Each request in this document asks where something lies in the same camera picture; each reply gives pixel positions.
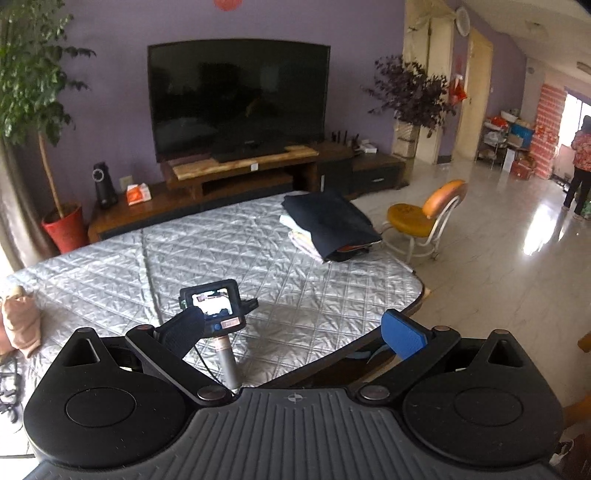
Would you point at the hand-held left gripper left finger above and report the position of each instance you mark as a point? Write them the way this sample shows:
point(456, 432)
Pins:
point(184, 330)

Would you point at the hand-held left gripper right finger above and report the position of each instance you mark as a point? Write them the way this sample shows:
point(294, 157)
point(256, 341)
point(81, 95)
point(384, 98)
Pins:
point(404, 334)

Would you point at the pink shirt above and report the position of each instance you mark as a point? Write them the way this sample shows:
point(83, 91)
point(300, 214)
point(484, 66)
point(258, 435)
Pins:
point(23, 323)

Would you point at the silver quilted table cover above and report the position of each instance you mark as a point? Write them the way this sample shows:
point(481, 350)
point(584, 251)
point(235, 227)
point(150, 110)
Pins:
point(207, 249)

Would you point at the dark wooden table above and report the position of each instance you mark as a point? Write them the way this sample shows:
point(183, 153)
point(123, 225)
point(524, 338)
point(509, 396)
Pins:
point(318, 367)

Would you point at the red cloth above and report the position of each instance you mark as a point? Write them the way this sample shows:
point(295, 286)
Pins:
point(353, 249)

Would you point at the orange round chair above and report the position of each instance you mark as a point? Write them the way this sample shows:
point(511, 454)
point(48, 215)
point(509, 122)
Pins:
point(406, 214)

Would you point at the dark navy garment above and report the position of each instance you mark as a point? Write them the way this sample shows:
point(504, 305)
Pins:
point(332, 221)

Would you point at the beige garment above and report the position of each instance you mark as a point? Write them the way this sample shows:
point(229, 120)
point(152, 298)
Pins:
point(304, 244)

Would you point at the orange tissue box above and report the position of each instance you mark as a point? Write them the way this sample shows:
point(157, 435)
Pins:
point(138, 196)

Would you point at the green tree in red pot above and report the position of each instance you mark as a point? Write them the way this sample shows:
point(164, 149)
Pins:
point(64, 230)

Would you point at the dark wooden television cabinet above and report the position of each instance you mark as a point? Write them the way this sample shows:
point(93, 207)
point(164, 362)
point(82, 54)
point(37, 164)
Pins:
point(378, 173)

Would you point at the black cone speaker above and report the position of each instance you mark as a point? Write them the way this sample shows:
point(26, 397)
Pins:
point(104, 184)

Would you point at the light wooden television riser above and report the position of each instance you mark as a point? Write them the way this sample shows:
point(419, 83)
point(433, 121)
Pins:
point(240, 170)

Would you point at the small white box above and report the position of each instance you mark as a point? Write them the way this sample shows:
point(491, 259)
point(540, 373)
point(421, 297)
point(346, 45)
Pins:
point(367, 148)

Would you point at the grey silky curtain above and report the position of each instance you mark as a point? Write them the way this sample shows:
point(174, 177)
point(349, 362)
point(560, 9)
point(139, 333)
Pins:
point(18, 221)

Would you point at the red cardboard box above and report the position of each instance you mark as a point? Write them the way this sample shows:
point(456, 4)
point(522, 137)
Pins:
point(524, 168)

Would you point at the black router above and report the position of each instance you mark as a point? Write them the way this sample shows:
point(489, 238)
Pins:
point(344, 138)

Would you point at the metal storage rack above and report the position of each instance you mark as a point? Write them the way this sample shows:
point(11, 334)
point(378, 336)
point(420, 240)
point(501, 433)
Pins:
point(505, 136)

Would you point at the purple dried plant woven vase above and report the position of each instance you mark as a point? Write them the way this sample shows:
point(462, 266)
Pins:
point(406, 92)

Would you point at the black flat television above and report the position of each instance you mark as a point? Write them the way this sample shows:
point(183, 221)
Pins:
point(240, 92)

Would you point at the red hanging ornament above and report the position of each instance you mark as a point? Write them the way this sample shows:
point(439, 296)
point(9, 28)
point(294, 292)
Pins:
point(458, 92)

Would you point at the stack of red white boxes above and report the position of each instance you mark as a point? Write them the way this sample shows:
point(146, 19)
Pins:
point(549, 129)

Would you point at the white wall outlet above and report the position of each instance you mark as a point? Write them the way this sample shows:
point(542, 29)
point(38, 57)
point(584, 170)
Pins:
point(126, 183)

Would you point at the white wall fan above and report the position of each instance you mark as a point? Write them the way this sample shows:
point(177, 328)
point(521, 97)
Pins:
point(463, 21)

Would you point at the red wall decoration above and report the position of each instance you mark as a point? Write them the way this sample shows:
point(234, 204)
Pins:
point(226, 3)

